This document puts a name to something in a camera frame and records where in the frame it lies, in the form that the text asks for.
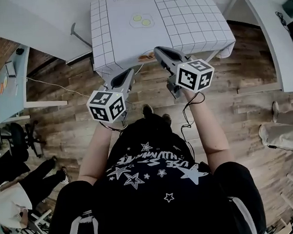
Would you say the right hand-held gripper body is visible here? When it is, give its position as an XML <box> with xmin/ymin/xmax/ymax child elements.
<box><xmin>165</xmin><ymin>58</ymin><xmax>217</xmax><ymax>100</ymax></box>

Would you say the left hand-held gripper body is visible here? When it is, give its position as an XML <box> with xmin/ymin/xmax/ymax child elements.
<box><xmin>85</xmin><ymin>83</ymin><xmax>133</xmax><ymax>125</ymax></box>

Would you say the white plate with brown food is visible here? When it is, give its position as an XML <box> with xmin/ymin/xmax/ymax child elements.
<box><xmin>135</xmin><ymin>49</ymin><xmax>157</xmax><ymax>64</ymax></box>

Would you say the person's right forearm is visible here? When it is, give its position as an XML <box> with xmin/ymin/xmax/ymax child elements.
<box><xmin>183</xmin><ymin>86</ymin><xmax>236</xmax><ymax>176</ymax></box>

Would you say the person's left forearm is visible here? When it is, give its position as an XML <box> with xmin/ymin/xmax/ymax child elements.
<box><xmin>74</xmin><ymin>120</ymin><xmax>116</xmax><ymax>187</ymax></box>

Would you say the person's left shoe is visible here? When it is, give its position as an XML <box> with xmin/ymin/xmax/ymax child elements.
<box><xmin>141</xmin><ymin>104</ymin><xmax>154</xmax><ymax>119</ymax></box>

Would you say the person's shoe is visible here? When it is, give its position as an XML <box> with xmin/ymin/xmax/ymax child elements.
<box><xmin>161</xmin><ymin>113</ymin><xmax>172</xmax><ymax>126</ymax></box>
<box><xmin>141</xmin><ymin>104</ymin><xmax>154</xmax><ymax>119</ymax></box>

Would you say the table with white grid cloth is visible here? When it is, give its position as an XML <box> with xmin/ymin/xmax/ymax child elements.
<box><xmin>89</xmin><ymin>0</ymin><xmax>238</xmax><ymax>77</ymax></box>

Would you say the person's right shoe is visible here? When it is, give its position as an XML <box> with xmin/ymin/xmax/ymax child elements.
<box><xmin>161</xmin><ymin>113</ymin><xmax>172</xmax><ymax>126</ymax></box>

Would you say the curved white desk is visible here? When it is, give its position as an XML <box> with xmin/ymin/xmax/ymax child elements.
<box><xmin>222</xmin><ymin>0</ymin><xmax>293</xmax><ymax>96</ymax></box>

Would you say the black office chair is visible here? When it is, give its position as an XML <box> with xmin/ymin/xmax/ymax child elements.
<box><xmin>8</xmin><ymin>120</ymin><xmax>48</xmax><ymax>161</ymax></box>

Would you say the light blue desk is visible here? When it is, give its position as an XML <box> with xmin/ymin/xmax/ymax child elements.
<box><xmin>0</xmin><ymin>43</ymin><xmax>69</xmax><ymax>125</ymax></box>

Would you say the white notebook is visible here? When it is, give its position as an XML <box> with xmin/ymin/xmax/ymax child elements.
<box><xmin>5</xmin><ymin>61</ymin><xmax>17</xmax><ymax>78</ymax></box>

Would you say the orange paper item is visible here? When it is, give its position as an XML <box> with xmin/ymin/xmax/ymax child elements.
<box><xmin>0</xmin><ymin>76</ymin><xmax>9</xmax><ymax>95</ymax></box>

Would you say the large white desk grey leg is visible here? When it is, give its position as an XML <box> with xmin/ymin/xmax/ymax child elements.
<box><xmin>0</xmin><ymin>0</ymin><xmax>95</xmax><ymax>69</ymax></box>

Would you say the person's black star shirt torso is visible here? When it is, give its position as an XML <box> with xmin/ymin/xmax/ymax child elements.
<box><xmin>42</xmin><ymin>106</ymin><xmax>267</xmax><ymax>234</ymax></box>

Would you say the dark green box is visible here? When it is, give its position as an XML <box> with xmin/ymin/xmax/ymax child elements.
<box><xmin>281</xmin><ymin>0</ymin><xmax>293</xmax><ymax>20</ymax></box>

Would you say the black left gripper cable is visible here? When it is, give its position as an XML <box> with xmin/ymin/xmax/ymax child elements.
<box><xmin>99</xmin><ymin>120</ymin><xmax>128</xmax><ymax>135</ymax></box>

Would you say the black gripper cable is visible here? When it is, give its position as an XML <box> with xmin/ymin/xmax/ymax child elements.
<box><xmin>178</xmin><ymin>91</ymin><xmax>209</xmax><ymax>162</ymax></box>
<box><xmin>99</xmin><ymin>120</ymin><xmax>128</xmax><ymax>135</ymax></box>

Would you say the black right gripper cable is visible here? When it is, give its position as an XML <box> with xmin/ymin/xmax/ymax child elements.
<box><xmin>178</xmin><ymin>91</ymin><xmax>209</xmax><ymax>162</ymax></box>

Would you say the thin white floor cable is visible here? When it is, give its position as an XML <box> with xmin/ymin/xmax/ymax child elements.
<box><xmin>26</xmin><ymin>73</ymin><xmax>90</xmax><ymax>101</ymax></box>

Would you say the coiled black cable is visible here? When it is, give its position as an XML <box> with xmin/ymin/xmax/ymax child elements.
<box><xmin>275</xmin><ymin>10</ymin><xmax>291</xmax><ymax>33</ymax></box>

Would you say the black floor cable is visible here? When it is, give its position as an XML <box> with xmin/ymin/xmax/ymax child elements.
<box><xmin>267</xmin><ymin>143</ymin><xmax>293</xmax><ymax>155</ymax></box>

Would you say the white wire rack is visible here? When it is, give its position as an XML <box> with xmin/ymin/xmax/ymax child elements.
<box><xmin>19</xmin><ymin>208</ymin><xmax>54</xmax><ymax>234</ymax></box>

